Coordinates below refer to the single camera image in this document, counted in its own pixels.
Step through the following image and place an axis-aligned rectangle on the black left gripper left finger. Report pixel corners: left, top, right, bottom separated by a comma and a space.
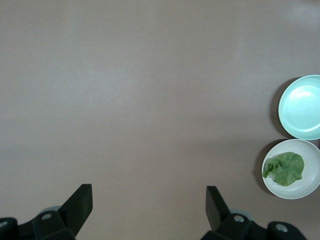
0, 183, 94, 240

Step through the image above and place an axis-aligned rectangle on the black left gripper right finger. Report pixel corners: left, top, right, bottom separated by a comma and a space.
201, 185, 306, 240

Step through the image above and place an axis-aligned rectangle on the green lettuce leaf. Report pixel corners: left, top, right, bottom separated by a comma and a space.
262, 151, 305, 187

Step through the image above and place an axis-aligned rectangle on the white bowl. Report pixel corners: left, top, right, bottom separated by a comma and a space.
261, 139, 320, 200

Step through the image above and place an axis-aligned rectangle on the mint green plate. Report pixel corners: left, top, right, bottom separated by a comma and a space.
278, 74, 320, 141

